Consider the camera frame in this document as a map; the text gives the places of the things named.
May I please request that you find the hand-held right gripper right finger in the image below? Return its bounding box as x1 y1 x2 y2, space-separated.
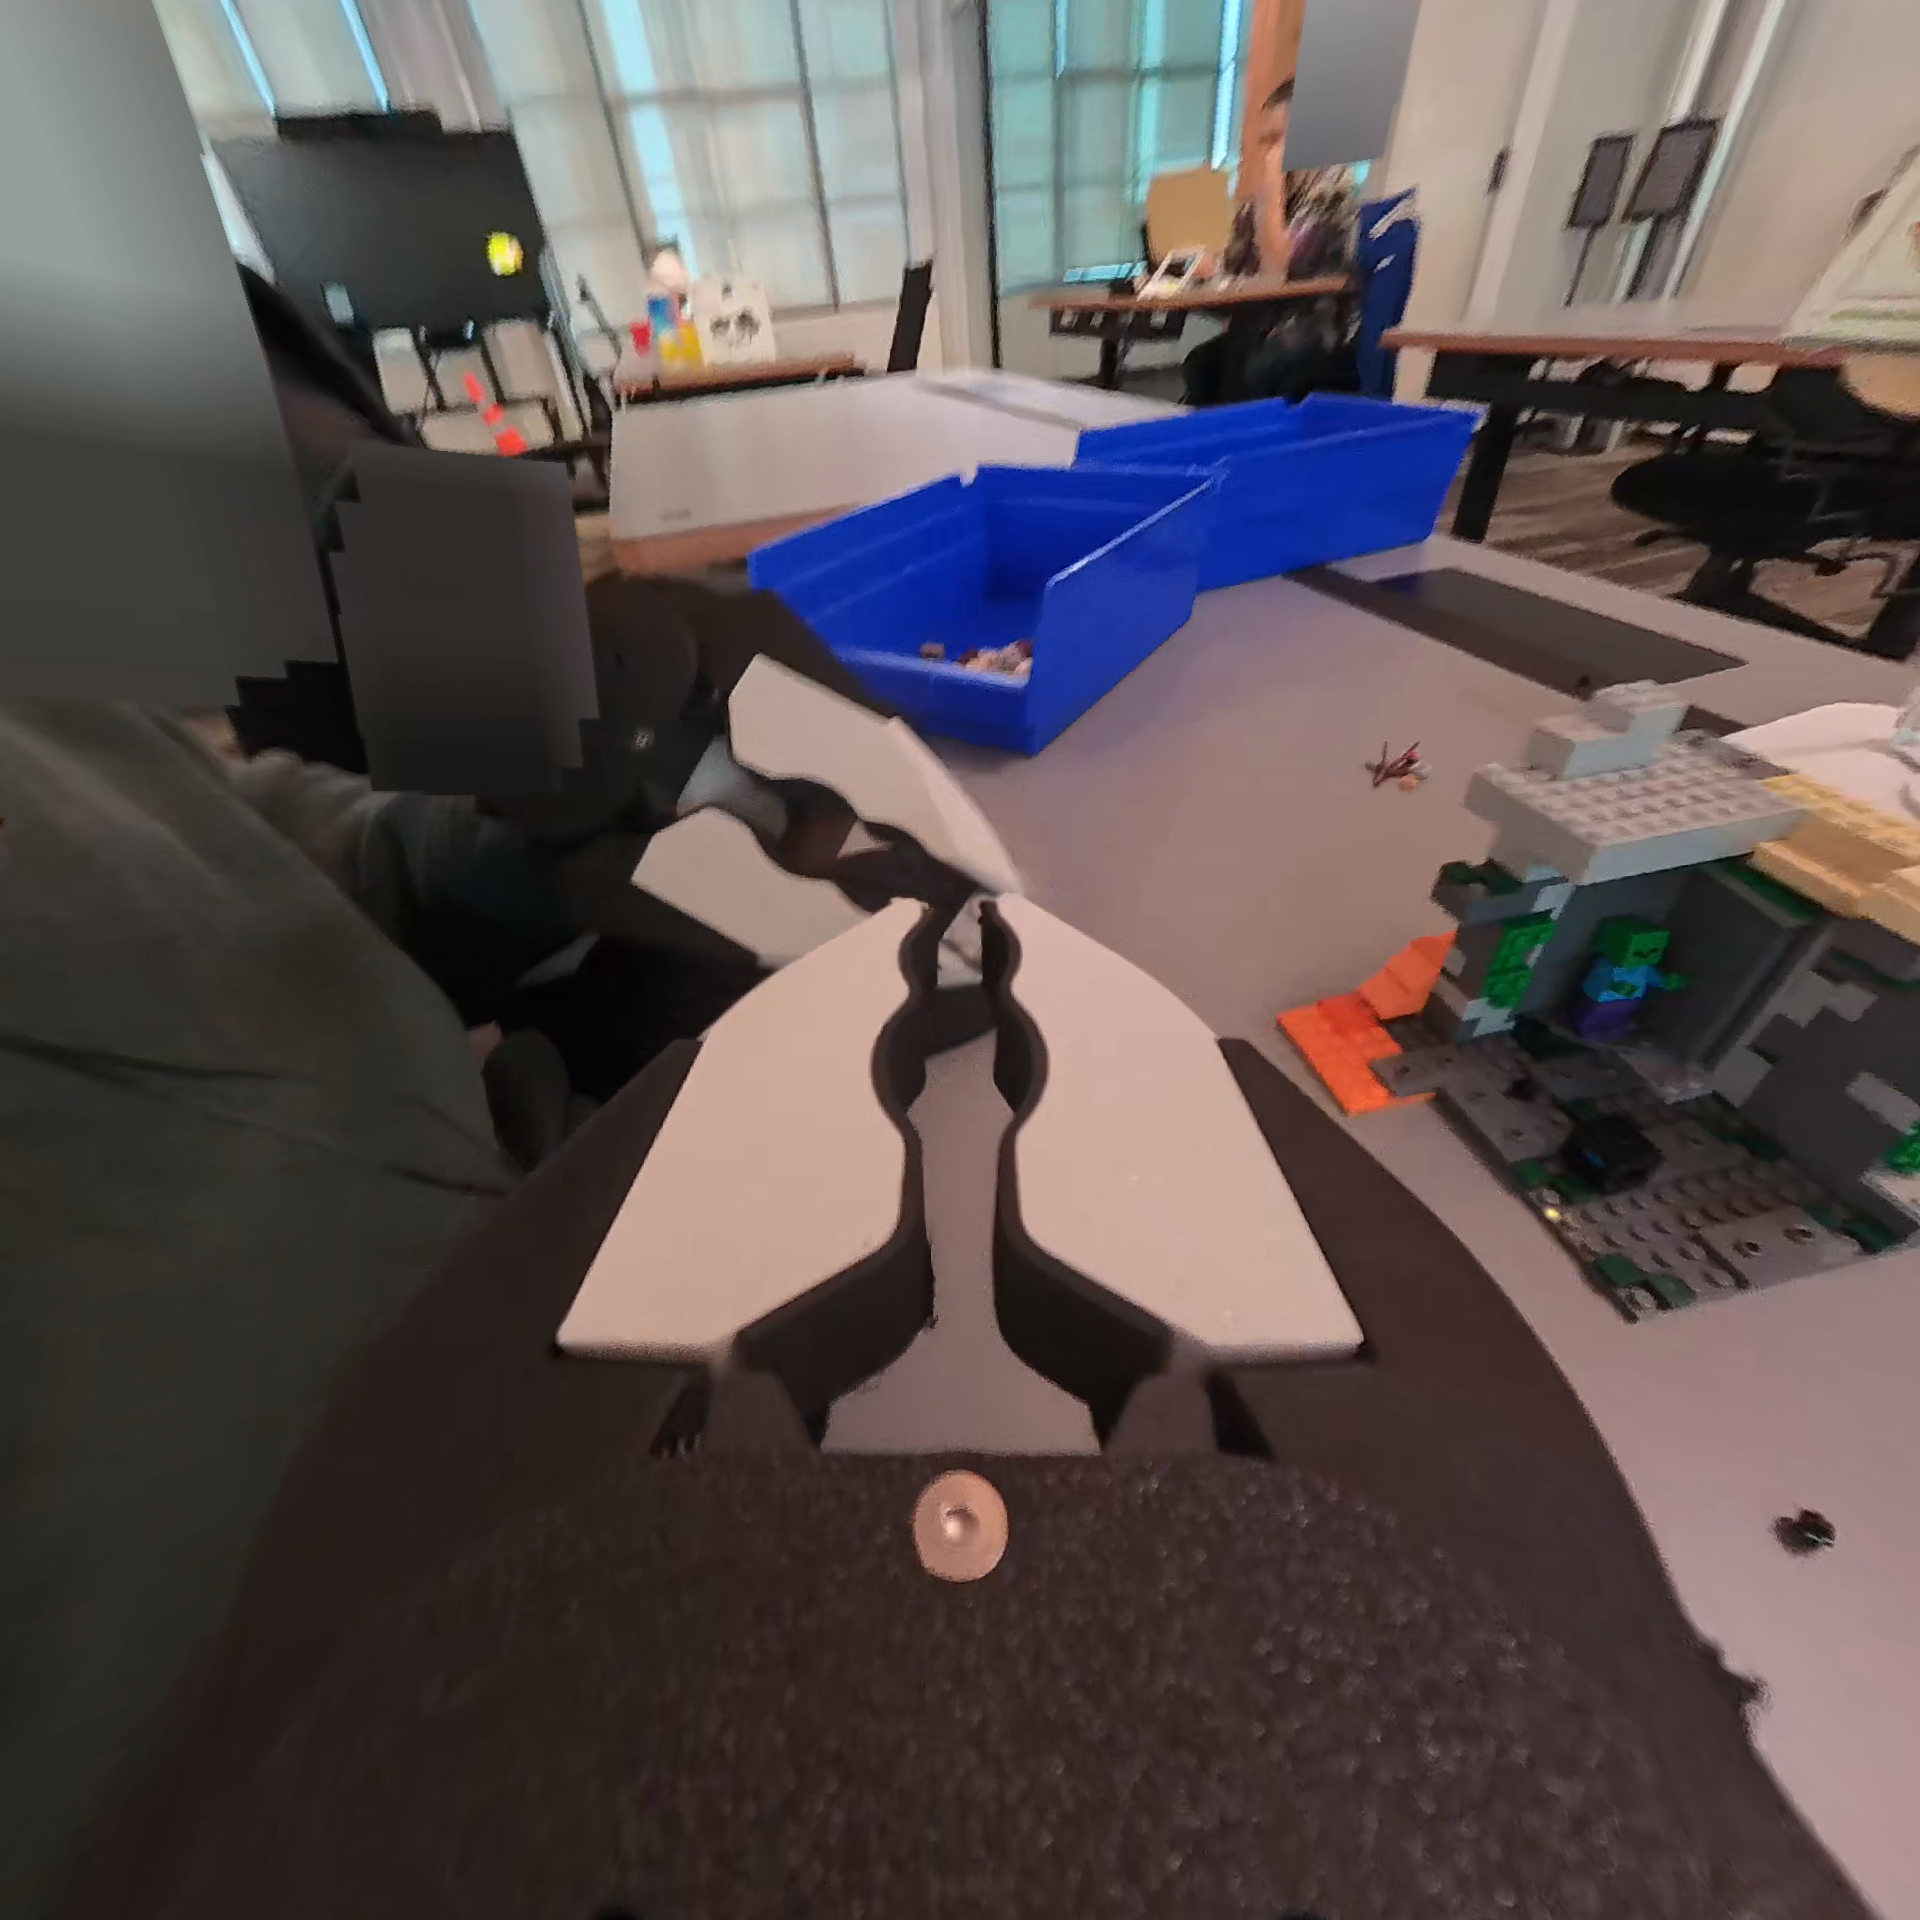
981 890 1369 1455

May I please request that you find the white product box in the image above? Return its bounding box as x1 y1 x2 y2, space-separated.
687 274 780 361

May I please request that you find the black office chair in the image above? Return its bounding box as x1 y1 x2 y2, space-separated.
1609 358 1920 659

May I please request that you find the open instruction booklet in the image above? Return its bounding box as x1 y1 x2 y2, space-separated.
1783 150 1920 358

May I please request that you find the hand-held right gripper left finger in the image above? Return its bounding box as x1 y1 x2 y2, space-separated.
553 892 946 1455

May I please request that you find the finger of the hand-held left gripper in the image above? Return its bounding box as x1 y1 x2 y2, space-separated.
627 807 940 971
723 651 1027 892

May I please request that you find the blue jacket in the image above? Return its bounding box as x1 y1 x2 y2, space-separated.
1358 185 1429 400

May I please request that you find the grey desk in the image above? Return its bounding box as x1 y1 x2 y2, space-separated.
663 529 1920 1920

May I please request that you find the toy brick building model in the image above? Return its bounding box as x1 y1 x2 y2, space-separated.
1275 675 1920 1325

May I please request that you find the wood-edged background desk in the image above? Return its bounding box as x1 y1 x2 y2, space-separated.
1376 318 1853 545

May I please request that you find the person's left forearm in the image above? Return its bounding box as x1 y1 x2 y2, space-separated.
223 743 644 1017

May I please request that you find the black screen on stand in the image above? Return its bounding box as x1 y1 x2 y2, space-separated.
213 115 553 331

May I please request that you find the green toy zombie figure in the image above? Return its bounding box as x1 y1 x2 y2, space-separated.
1571 918 1688 1040

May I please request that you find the wooden background desk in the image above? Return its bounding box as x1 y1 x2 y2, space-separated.
1028 272 1359 389

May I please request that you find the blue plastic bin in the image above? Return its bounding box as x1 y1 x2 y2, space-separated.
1078 389 1488 595
751 464 1228 752

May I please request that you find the white wood-edged table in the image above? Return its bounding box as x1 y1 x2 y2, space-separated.
605 369 1187 581

